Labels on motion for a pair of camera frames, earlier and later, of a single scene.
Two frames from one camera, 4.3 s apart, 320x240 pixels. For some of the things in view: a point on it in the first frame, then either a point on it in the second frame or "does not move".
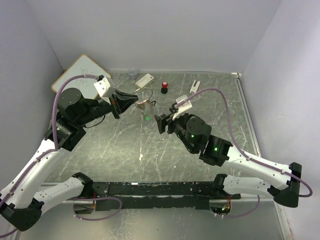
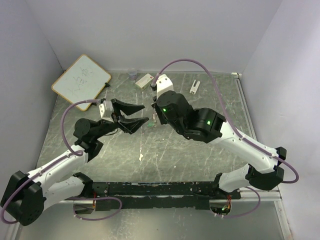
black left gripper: x=123 y=100 → x=131 y=125
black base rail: x=164 y=195 does not move
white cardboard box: x=145 y=81 does not move
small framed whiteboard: x=83 y=65 does not move
